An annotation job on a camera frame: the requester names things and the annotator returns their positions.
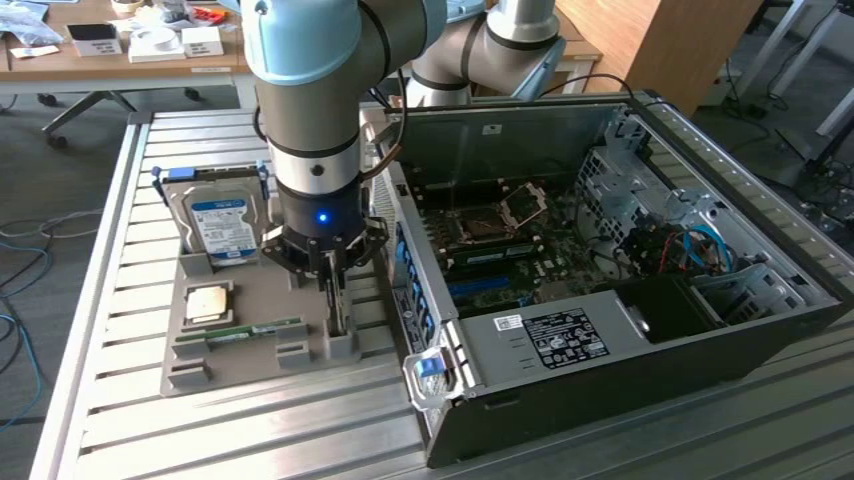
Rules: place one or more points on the wooden cabinet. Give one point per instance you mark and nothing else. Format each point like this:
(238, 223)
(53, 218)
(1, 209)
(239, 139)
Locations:
(668, 40)

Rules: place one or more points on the CPU socket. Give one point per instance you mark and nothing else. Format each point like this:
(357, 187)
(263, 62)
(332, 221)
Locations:
(482, 227)

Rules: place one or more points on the wooden desk white frame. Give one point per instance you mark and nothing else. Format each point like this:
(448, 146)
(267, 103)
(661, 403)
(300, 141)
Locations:
(582, 49)
(67, 65)

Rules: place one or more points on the open black PC case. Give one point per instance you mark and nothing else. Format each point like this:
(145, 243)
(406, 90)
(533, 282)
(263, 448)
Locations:
(601, 400)

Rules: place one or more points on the dark small parts bag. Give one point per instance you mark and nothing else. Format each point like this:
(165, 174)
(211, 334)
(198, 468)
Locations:
(174, 12)

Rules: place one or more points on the green Dell motherboard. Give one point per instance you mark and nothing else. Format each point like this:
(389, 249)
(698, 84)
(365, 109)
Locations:
(568, 260)

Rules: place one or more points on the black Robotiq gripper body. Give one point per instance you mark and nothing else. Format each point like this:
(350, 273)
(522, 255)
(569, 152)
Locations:
(321, 205)

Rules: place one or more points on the flat white box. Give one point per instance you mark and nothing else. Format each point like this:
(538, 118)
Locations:
(157, 56)

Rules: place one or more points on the metal drive cage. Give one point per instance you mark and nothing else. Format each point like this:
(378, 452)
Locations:
(708, 215)

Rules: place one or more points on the clear plastic bag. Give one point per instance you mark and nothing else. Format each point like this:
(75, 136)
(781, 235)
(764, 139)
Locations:
(27, 30)

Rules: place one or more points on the hard disk with blue bracket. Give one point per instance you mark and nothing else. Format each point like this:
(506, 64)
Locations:
(221, 225)

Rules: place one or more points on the metal socket cover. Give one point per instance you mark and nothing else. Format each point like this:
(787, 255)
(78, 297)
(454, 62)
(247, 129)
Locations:
(524, 205)

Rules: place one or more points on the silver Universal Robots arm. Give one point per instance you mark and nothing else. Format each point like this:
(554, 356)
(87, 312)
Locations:
(308, 100)

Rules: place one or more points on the chipset heatsink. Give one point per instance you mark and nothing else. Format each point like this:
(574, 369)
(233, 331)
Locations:
(557, 293)

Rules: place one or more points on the grey power supply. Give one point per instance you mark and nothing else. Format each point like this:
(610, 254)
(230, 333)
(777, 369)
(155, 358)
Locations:
(508, 360)

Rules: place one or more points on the small white box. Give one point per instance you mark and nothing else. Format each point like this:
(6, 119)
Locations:
(201, 42)

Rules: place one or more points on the CPU chip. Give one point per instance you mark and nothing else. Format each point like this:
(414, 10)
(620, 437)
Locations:
(203, 304)

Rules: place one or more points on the metal disk bay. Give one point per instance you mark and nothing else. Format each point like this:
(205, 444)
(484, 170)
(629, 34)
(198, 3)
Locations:
(755, 295)

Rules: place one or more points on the grey parts rack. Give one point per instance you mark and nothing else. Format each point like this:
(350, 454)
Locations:
(261, 310)

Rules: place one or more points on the orange plastic object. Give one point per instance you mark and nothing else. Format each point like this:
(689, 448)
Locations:
(210, 16)

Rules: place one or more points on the blue expansion slot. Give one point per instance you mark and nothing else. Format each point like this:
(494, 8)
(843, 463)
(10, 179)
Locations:
(481, 286)

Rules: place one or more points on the beige tape roll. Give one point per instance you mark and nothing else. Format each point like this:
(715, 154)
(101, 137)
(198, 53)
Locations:
(123, 6)

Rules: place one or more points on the white tape roll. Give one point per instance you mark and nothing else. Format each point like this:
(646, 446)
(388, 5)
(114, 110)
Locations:
(167, 44)

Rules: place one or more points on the blue case latch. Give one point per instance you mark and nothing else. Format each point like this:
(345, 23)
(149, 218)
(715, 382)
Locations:
(428, 365)

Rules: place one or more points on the white box black lid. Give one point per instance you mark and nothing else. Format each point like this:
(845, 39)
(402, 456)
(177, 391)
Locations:
(94, 45)

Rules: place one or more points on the graphics card with metal bracket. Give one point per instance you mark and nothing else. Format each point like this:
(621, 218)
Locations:
(340, 320)

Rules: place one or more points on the black plastic shroud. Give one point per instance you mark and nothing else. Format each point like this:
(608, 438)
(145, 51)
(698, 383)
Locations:
(668, 310)

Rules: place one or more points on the white card red print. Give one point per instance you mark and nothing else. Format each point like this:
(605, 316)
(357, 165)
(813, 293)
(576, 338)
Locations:
(34, 51)

